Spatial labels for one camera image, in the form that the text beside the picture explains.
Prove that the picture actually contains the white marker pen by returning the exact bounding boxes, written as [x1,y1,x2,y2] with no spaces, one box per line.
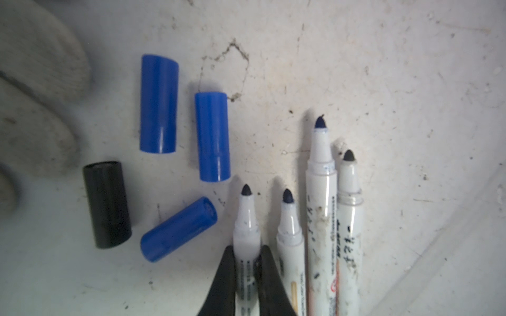
[306,116,337,315]
[337,150,364,315]
[233,184,261,315]
[276,188,306,315]

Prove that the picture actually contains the blue pen cap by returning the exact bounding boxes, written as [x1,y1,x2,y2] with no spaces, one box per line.
[140,55,179,154]
[194,92,231,182]
[140,197,217,263]

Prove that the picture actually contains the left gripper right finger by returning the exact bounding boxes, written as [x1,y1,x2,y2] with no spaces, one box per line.
[256,245,296,316]

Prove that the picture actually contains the black pen cap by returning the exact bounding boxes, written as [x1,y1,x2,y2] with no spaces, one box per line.
[82,161,132,250]

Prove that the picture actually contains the white knit work glove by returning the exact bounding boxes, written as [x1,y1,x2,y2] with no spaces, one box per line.
[1,1,91,215]

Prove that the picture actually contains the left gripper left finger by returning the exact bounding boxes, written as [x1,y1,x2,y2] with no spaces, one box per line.
[198,245,237,316]

